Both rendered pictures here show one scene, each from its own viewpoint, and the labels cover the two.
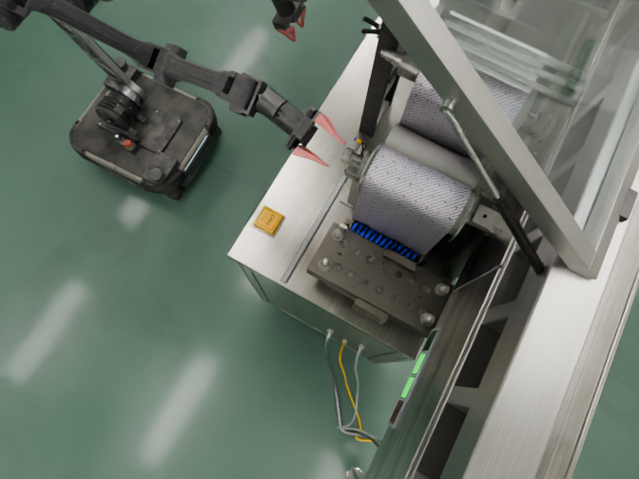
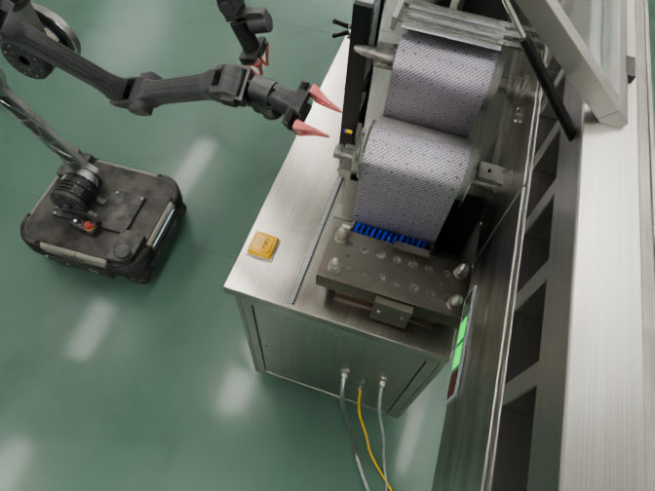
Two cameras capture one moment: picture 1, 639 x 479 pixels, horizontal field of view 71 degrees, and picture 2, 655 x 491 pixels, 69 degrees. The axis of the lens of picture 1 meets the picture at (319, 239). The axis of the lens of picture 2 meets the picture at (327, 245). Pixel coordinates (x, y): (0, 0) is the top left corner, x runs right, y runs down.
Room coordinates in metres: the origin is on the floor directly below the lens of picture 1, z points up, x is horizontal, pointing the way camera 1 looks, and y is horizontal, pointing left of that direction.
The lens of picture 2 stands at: (-0.29, 0.11, 2.14)
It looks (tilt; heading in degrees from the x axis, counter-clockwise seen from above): 59 degrees down; 349
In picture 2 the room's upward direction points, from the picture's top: 6 degrees clockwise
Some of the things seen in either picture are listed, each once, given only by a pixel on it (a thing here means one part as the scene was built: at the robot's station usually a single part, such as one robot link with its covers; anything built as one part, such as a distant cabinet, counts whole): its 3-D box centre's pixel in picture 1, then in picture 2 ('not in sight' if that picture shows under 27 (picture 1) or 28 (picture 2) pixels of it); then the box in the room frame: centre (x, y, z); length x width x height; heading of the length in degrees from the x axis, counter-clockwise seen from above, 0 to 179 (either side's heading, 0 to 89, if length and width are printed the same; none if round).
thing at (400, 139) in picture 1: (428, 164); (419, 149); (0.56, -0.27, 1.17); 0.26 x 0.12 x 0.12; 66
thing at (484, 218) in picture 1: (486, 219); (490, 173); (0.38, -0.38, 1.28); 0.06 x 0.05 x 0.02; 66
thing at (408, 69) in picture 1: (414, 67); (387, 56); (0.73, -0.19, 1.33); 0.06 x 0.06 x 0.06; 66
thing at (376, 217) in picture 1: (393, 226); (398, 213); (0.39, -0.20, 1.11); 0.23 x 0.01 x 0.18; 66
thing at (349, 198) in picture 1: (355, 181); (348, 184); (0.55, -0.09, 1.05); 0.06 x 0.05 x 0.31; 66
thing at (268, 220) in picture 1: (268, 220); (263, 245); (0.45, 0.17, 0.91); 0.07 x 0.07 x 0.02; 66
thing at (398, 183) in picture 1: (427, 163); (417, 150); (0.57, -0.27, 1.16); 0.39 x 0.23 x 0.51; 156
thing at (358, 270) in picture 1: (380, 279); (395, 276); (0.27, -0.19, 1.00); 0.40 x 0.16 x 0.06; 66
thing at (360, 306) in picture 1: (369, 312); (390, 313); (0.18, -0.16, 0.96); 0.10 x 0.03 x 0.11; 66
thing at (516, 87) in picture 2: not in sight; (509, 86); (0.61, -0.48, 1.33); 0.07 x 0.07 x 0.07; 66
